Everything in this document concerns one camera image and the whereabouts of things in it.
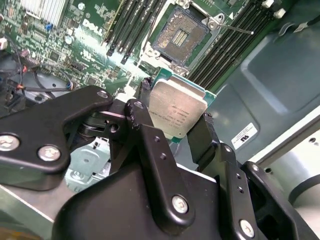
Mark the silver CPU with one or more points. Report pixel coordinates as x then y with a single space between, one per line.
175 110

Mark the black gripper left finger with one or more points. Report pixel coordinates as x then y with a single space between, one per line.
37 130

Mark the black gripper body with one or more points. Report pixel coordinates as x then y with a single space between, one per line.
112 205

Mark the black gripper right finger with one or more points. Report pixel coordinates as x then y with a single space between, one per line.
232 200

